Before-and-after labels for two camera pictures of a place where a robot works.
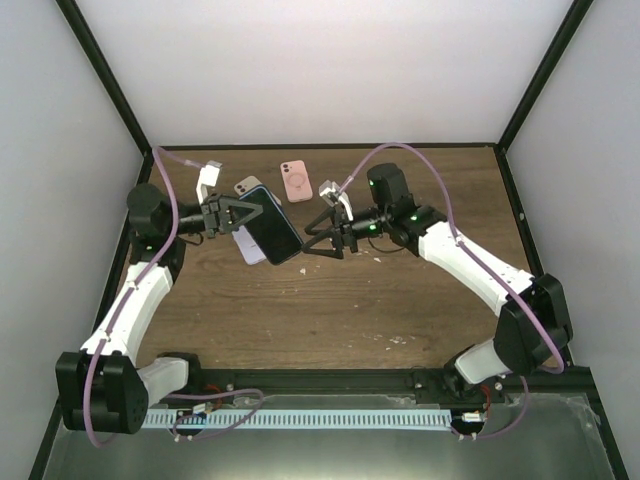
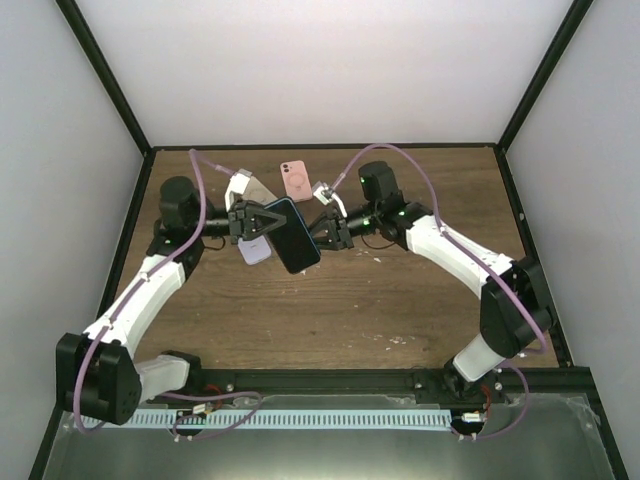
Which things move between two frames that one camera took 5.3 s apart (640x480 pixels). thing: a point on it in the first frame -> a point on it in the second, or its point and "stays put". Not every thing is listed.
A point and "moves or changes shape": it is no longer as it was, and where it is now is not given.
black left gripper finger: x=224 y=212 -> x=249 y=213
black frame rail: x=550 y=385 stays put
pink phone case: x=296 y=180 stays put
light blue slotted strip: x=297 y=419 stays put
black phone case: x=272 y=229 moves or changes shape
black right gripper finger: x=324 y=221 stays put
